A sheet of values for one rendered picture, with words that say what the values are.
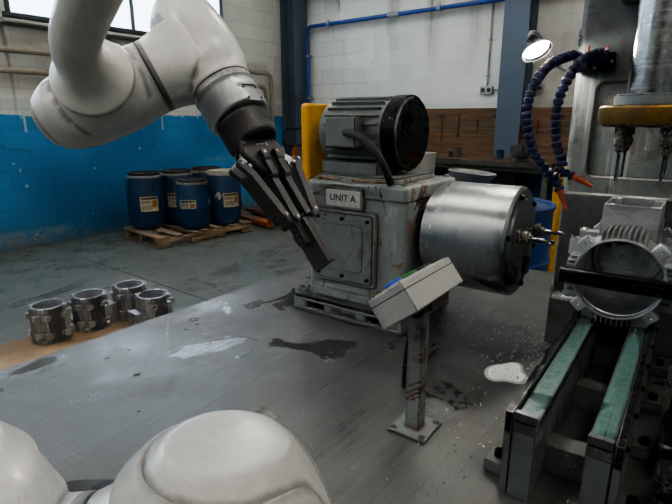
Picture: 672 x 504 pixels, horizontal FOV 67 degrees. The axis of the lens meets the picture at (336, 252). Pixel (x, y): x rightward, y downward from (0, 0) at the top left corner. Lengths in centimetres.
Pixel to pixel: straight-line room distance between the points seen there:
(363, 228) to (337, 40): 681
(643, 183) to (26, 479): 128
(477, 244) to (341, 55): 687
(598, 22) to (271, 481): 125
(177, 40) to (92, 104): 14
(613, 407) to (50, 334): 272
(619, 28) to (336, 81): 668
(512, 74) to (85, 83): 577
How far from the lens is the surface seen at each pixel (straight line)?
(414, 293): 74
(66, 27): 63
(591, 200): 127
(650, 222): 115
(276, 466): 35
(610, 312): 114
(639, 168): 138
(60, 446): 98
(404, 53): 727
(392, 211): 118
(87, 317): 316
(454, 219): 114
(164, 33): 77
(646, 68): 115
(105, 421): 101
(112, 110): 72
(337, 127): 127
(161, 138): 685
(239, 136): 70
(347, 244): 124
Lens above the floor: 131
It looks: 15 degrees down
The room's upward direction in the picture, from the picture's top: straight up
